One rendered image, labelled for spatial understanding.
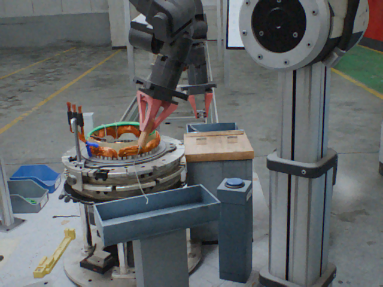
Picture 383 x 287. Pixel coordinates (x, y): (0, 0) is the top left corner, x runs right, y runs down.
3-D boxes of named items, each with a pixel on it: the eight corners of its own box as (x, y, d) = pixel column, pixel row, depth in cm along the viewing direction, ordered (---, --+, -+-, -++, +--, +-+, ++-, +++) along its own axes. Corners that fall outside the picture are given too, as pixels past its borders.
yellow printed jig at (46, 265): (64, 237, 143) (63, 228, 142) (76, 237, 142) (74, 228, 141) (33, 278, 122) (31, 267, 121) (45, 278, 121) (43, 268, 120)
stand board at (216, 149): (184, 140, 146) (183, 133, 145) (243, 137, 146) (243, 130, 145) (185, 162, 127) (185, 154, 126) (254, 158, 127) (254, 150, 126)
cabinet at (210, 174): (188, 215, 153) (184, 141, 146) (243, 212, 154) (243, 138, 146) (190, 246, 135) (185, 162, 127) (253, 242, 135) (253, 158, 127)
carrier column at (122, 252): (120, 272, 119) (112, 199, 113) (130, 271, 119) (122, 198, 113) (119, 278, 117) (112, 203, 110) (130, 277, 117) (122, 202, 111)
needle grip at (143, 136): (135, 143, 93) (145, 115, 93) (142, 144, 95) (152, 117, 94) (139, 146, 92) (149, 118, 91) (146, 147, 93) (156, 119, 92)
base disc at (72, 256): (74, 225, 147) (73, 222, 147) (194, 216, 150) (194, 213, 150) (51, 300, 111) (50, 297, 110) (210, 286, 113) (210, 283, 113)
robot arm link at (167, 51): (187, 30, 86) (200, 37, 91) (158, 21, 89) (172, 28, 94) (175, 65, 87) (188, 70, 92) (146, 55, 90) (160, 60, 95)
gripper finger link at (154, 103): (124, 123, 94) (140, 79, 92) (152, 130, 98) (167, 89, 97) (140, 134, 88) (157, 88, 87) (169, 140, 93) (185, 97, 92)
